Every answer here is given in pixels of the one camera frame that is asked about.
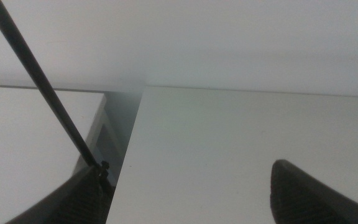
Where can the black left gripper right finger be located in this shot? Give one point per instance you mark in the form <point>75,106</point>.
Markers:
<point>306,199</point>

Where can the white side table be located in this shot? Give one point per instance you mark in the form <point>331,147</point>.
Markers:
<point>26,133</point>

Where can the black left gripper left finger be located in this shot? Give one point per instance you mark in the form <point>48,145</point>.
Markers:
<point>79,199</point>

